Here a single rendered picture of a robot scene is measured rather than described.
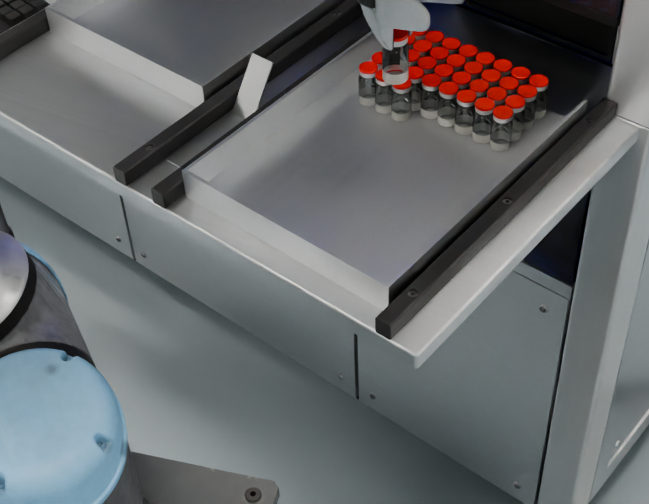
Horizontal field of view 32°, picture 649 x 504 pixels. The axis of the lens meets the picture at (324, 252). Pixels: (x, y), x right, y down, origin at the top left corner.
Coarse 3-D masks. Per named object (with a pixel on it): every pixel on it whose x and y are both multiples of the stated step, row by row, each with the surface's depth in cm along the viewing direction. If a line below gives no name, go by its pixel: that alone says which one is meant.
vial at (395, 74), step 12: (384, 48) 93; (396, 48) 93; (408, 48) 93; (384, 60) 94; (396, 60) 93; (408, 60) 94; (384, 72) 95; (396, 72) 94; (408, 72) 95; (396, 84) 95
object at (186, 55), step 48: (96, 0) 142; (144, 0) 142; (192, 0) 142; (240, 0) 142; (288, 0) 141; (336, 0) 137; (96, 48) 134; (144, 48) 135; (192, 48) 135; (240, 48) 134; (192, 96) 126
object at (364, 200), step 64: (256, 128) 120; (320, 128) 123; (384, 128) 123; (448, 128) 122; (192, 192) 115; (256, 192) 116; (320, 192) 116; (384, 192) 116; (448, 192) 115; (320, 256) 106; (384, 256) 109
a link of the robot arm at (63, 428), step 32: (0, 352) 86; (32, 352) 84; (64, 352) 84; (0, 384) 82; (32, 384) 82; (64, 384) 82; (96, 384) 82; (0, 416) 80; (32, 416) 80; (64, 416) 80; (96, 416) 80; (0, 448) 79; (32, 448) 79; (64, 448) 79; (96, 448) 79; (128, 448) 85; (0, 480) 78; (32, 480) 78; (64, 480) 78; (96, 480) 80; (128, 480) 85
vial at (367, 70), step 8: (360, 64) 123; (368, 64) 123; (376, 64) 123; (360, 72) 123; (368, 72) 122; (360, 80) 124; (368, 80) 123; (360, 88) 124; (368, 88) 124; (360, 96) 125; (368, 96) 125; (368, 104) 125
